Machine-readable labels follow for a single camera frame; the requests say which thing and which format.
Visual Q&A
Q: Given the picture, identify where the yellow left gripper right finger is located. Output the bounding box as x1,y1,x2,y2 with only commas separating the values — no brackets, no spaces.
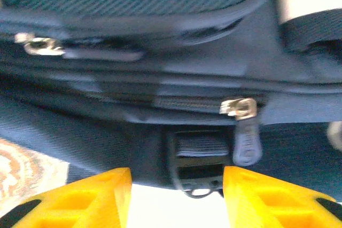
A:
222,166,342,228

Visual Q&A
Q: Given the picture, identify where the navy blue white backpack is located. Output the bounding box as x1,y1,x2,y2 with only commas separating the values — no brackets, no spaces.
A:
0,0,342,203

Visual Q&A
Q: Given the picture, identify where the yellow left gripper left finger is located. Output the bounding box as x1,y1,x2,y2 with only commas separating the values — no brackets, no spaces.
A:
0,167,134,228

